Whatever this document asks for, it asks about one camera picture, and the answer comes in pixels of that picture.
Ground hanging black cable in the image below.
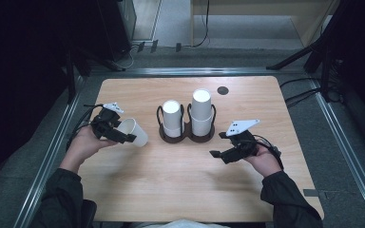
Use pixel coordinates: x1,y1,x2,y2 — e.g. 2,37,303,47
192,0,211,48

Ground metal floor rail frame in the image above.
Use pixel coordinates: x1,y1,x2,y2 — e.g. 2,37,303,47
12,66,365,228

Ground black floor cables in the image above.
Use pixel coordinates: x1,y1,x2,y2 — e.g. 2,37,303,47
279,77,323,108

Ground black tripod stand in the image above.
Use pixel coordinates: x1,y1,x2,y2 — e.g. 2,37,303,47
265,0,365,104

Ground light wooden furniture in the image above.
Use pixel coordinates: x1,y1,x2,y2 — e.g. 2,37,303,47
189,0,341,48

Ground black double cup holder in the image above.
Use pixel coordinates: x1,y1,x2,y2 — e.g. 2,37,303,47
156,103,218,144

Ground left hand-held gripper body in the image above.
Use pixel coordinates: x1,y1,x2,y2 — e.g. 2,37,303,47
89,102,125,141

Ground single white paper cup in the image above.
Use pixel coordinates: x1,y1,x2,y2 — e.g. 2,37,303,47
117,117,149,148

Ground person's left hand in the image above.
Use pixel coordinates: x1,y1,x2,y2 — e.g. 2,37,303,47
59,125,118,174

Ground white floor cable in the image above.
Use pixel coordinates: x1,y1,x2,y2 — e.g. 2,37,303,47
113,44,141,70

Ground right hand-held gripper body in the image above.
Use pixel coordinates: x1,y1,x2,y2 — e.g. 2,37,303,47
225,119,262,159

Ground left hand-held gripper cable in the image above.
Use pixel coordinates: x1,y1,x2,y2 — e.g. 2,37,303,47
66,104,105,151

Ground hand-held gripper cable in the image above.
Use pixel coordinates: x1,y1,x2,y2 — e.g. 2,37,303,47
253,134,284,170
66,104,105,151

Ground short stack of white cups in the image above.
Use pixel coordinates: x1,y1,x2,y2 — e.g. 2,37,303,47
162,99,185,139

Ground tall stack of white cups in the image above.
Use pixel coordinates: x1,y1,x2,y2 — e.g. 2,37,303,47
190,87,214,138

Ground black cabinet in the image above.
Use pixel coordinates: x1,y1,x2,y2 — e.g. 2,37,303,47
96,0,137,62

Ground person's right hand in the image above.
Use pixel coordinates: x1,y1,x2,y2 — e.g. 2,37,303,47
242,143,283,178

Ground person's light cloth lap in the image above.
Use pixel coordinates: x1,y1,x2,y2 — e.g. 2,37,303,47
139,218,231,228

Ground right hand-held gripper cable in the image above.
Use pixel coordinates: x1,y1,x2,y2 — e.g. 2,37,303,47
253,134,284,170

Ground grey tape strip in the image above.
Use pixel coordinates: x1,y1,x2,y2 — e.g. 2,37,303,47
302,188,320,198

